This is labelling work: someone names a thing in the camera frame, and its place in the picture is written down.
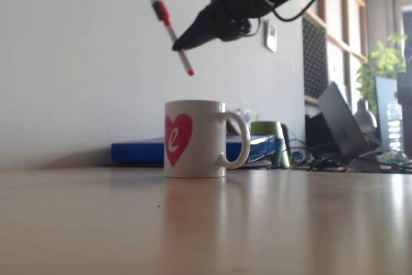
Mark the white wall thermostat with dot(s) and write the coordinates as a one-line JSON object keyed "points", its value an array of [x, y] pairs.
{"points": [[271, 35]]}

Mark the green potted plant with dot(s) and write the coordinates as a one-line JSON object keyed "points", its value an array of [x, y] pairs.
{"points": [[383, 65]]}

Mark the grey laptop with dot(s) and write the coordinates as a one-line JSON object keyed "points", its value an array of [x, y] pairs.
{"points": [[344, 123]]}

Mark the white mug with red heart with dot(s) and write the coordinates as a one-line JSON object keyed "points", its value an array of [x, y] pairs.
{"points": [[193, 139]]}

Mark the wooden shelf unit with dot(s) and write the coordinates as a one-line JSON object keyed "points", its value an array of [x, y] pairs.
{"points": [[341, 36]]}

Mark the dark acoustic foam panel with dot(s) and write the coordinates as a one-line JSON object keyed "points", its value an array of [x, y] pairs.
{"points": [[315, 57]]}

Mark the red and white marker pen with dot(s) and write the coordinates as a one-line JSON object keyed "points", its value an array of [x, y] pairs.
{"points": [[170, 32]]}

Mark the clear plastic water bottle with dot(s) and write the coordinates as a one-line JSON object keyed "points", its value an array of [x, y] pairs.
{"points": [[393, 127]]}

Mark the blue binder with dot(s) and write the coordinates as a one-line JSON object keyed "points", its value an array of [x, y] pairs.
{"points": [[141, 151]]}

